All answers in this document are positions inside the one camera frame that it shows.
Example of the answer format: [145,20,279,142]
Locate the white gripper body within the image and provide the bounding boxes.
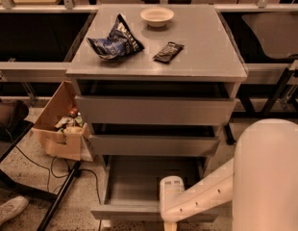
[160,176,194,223]

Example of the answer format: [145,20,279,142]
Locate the grey bottom drawer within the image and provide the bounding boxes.
[90,155,220,223]

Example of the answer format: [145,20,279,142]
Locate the grey drawer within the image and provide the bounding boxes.
[90,155,220,223]
[90,135,220,157]
[75,95,235,126]

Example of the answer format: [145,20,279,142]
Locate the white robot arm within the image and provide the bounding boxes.
[160,118,298,231]

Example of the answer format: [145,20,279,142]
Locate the grey middle drawer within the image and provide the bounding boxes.
[90,135,220,157]

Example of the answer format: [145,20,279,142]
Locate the grey top drawer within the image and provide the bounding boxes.
[75,95,235,126]

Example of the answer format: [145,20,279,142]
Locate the grey drawer cabinet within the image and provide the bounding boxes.
[65,4,248,181]

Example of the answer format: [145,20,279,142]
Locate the cardboard box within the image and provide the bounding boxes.
[32,81,94,162]

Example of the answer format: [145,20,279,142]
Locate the items in cardboard box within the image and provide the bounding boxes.
[55,107,84,134]

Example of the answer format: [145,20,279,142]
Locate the black snack bar wrapper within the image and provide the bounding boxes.
[153,41,184,64]

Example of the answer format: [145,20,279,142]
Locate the white shoe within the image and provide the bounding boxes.
[0,195,29,226]

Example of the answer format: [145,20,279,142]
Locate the blue chip bag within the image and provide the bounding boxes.
[87,13,144,61]

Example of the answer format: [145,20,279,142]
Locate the white bowl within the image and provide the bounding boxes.
[140,7,174,28]

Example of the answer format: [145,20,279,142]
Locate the dark bag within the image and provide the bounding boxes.
[0,100,29,141]

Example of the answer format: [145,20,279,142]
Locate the grey chair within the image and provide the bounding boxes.
[242,12,298,116]

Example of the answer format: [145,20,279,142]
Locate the black floor cable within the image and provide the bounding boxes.
[14,144,103,231]

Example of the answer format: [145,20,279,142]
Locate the black table leg frame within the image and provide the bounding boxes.
[0,120,81,231]

